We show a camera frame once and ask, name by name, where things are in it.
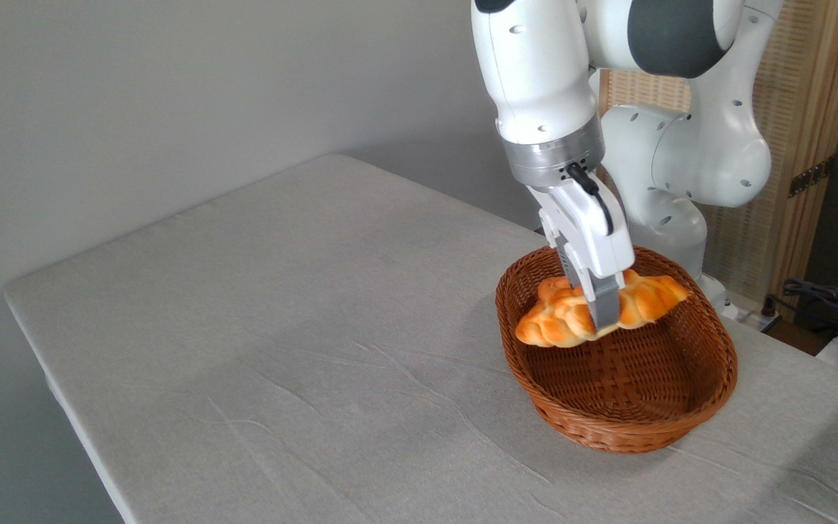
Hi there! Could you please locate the black cable bundle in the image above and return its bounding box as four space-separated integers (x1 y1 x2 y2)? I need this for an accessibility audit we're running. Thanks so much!
781 278 838 343

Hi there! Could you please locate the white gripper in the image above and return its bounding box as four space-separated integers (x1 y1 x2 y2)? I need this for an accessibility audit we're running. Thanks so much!
528 171 636 331

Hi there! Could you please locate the metal screen hinge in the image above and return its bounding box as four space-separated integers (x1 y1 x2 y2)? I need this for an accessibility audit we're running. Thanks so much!
789 156 835 198

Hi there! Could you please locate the long braided bread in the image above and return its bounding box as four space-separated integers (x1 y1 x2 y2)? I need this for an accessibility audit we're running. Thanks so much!
515 269 690 349

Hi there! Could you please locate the round knotted bread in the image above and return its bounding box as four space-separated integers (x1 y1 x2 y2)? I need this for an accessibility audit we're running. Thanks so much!
537 276 574 305

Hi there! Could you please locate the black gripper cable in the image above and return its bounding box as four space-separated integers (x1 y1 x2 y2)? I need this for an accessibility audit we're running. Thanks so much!
567 162 615 236

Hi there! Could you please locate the black power plug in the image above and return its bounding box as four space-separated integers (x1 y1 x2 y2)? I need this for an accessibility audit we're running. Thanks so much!
759 294 782 334

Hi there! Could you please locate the grey tablecloth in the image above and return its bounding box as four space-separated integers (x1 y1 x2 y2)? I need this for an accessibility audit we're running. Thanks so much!
3 154 838 524

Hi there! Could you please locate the brown wicker basket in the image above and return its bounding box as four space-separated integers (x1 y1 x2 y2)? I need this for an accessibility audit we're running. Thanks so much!
495 246 738 454

